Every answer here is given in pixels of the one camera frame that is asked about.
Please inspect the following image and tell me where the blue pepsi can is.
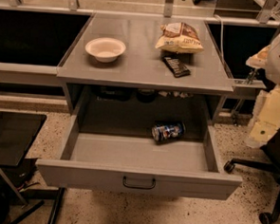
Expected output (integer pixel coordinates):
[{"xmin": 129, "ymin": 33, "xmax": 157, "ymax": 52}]
[{"xmin": 151, "ymin": 121, "xmax": 186, "ymax": 141}]

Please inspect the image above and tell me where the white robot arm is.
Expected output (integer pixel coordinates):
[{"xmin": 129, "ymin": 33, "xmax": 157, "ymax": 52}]
[{"xmin": 246, "ymin": 34, "xmax": 280, "ymax": 148}]

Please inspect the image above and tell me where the grey counter cabinet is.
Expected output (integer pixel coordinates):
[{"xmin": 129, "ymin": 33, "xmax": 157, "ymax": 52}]
[{"xmin": 53, "ymin": 9, "xmax": 239, "ymax": 123}]

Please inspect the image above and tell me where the grey open top drawer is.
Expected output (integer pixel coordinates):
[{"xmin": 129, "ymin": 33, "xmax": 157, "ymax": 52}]
[{"xmin": 33, "ymin": 83, "xmax": 249, "ymax": 202}]

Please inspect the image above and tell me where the dark snack bar packet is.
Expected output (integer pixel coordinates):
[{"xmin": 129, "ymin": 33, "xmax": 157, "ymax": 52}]
[{"xmin": 162, "ymin": 57, "xmax": 191, "ymax": 78}]

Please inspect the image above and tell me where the white paper bowl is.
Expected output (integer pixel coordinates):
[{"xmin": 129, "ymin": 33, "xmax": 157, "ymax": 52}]
[{"xmin": 84, "ymin": 37, "xmax": 126, "ymax": 63}]

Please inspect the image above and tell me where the yellow chip bag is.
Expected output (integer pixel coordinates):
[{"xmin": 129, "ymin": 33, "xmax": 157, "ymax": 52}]
[{"xmin": 156, "ymin": 22, "xmax": 204, "ymax": 54}]

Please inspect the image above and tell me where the black side table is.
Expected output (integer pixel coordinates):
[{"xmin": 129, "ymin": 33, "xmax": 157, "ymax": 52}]
[{"xmin": 0, "ymin": 111, "xmax": 47, "ymax": 206}]

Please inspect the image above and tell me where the black office chair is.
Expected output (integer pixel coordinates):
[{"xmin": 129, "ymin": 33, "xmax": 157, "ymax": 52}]
[{"xmin": 223, "ymin": 129, "xmax": 280, "ymax": 224}]

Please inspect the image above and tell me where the black drawer handle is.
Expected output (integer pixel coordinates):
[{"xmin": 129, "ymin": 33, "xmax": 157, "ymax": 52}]
[{"xmin": 122, "ymin": 177, "xmax": 156, "ymax": 191}]

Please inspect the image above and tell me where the white cable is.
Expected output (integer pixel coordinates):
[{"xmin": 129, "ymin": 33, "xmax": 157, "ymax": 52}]
[{"xmin": 210, "ymin": 14, "xmax": 235, "ymax": 76}]

